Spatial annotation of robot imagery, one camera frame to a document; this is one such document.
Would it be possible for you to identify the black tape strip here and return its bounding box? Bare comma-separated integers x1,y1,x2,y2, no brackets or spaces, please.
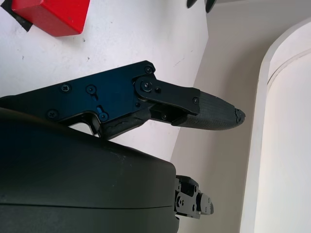
0,0,34,33

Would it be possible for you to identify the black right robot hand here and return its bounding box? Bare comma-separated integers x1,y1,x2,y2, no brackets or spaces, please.
0,60,246,233

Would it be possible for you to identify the white rounded column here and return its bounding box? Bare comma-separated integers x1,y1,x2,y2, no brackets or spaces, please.
254,20,311,233

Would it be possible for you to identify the red wooden block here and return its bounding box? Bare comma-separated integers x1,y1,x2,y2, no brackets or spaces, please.
11,0,91,37

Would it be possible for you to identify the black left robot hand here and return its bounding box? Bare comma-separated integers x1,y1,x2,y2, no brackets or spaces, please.
186,0,219,13

